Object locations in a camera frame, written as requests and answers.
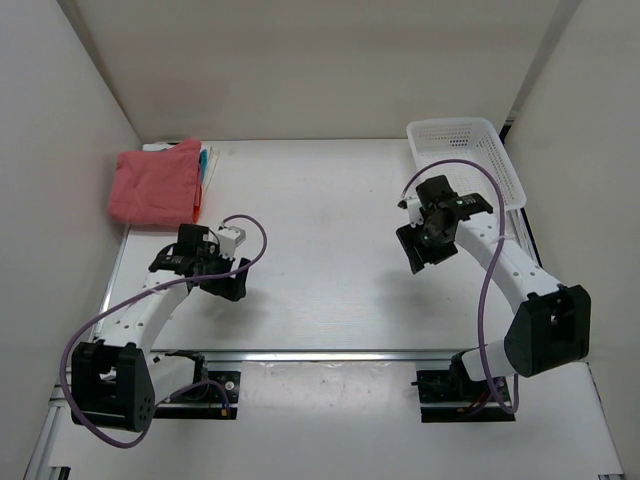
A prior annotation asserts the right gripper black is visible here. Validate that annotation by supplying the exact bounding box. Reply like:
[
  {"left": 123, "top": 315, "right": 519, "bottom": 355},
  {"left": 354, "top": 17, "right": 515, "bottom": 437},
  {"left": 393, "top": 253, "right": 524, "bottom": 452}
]
[{"left": 395, "top": 216, "right": 458, "bottom": 275}]

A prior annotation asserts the pink shirt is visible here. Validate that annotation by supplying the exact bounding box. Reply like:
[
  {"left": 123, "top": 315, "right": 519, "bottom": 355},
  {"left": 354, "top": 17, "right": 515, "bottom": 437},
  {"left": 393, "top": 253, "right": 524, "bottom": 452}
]
[{"left": 107, "top": 139, "right": 201, "bottom": 227}]

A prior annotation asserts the white t shirt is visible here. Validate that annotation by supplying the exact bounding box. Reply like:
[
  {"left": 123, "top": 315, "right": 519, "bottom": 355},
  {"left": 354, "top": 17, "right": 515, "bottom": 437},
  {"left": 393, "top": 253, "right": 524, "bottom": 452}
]
[{"left": 142, "top": 142, "right": 220, "bottom": 196}]

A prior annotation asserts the teal polo shirt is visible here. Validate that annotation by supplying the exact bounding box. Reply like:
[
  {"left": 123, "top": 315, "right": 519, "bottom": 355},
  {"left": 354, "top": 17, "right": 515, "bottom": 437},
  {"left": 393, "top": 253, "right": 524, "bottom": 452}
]
[{"left": 199, "top": 149, "right": 208, "bottom": 183}]

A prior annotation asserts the orange shirt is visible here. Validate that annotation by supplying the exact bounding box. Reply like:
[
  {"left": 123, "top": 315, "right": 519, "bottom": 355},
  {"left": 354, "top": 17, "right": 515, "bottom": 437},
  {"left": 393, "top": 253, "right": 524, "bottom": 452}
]
[{"left": 191, "top": 182, "right": 203, "bottom": 224}]

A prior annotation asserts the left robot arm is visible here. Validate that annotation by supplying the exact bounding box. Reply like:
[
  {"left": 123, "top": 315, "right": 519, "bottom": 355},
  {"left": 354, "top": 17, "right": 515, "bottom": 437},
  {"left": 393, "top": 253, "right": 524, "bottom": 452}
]
[{"left": 66, "top": 224, "right": 251, "bottom": 432}]

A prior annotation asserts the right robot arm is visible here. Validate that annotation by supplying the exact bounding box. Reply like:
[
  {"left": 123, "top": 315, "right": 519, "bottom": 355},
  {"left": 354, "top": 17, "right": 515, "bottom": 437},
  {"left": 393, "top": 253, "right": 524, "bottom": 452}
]
[{"left": 396, "top": 175, "right": 591, "bottom": 400}]

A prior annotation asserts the white laundry basket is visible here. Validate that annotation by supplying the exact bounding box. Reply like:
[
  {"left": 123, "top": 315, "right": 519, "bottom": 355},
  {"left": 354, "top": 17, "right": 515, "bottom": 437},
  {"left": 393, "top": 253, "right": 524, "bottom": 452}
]
[{"left": 405, "top": 117, "right": 528, "bottom": 246}]

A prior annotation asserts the white front cover board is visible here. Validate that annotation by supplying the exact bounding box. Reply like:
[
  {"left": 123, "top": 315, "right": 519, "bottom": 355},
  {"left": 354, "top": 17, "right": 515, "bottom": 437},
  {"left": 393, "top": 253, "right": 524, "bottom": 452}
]
[{"left": 50, "top": 362, "right": 623, "bottom": 479}]

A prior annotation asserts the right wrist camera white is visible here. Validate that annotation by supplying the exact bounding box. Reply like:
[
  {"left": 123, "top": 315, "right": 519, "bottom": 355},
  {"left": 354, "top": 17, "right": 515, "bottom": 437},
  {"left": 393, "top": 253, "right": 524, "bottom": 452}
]
[{"left": 398, "top": 196, "right": 424, "bottom": 228}]

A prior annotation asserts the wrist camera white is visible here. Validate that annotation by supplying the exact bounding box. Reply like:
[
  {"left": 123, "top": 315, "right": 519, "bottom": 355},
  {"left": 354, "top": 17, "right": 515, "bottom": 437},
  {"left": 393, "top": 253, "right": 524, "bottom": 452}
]
[
  {"left": 398, "top": 196, "right": 424, "bottom": 228},
  {"left": 215, "top": 226, "right": 246, "bottom": 260}
]

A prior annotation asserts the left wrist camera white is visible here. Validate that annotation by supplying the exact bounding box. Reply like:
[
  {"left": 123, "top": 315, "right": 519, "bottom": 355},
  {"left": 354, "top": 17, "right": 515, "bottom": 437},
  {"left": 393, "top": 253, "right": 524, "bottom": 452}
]
[{"left": 215, "top": 226, "right": 246, "bottom": 260}]

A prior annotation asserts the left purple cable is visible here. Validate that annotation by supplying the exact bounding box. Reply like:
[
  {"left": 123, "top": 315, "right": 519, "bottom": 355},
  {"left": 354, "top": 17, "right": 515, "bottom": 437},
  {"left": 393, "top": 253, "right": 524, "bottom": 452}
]
[{"left": 59, "top": 214, "right": 269, "bottom": 448}]

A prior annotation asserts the aluminium frame rail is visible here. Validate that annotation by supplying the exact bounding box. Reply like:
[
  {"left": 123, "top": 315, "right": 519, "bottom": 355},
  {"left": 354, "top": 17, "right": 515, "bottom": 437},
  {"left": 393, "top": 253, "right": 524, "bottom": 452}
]
[{"left": 82, "top": 349, "right": 566, "bottom": 363}]

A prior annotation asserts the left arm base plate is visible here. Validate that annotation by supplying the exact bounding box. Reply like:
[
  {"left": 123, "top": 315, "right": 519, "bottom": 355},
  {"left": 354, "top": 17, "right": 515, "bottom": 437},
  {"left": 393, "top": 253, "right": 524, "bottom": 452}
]
[{"left": 154, "top": 363, "right": 241, "bottom": 421}]

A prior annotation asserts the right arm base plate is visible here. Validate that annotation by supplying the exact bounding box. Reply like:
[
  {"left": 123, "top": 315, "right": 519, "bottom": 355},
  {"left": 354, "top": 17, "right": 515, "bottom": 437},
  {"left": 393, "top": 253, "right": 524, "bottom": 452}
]
[{"left": 411, "top": 370, "right": 515, "bottom": 424}]

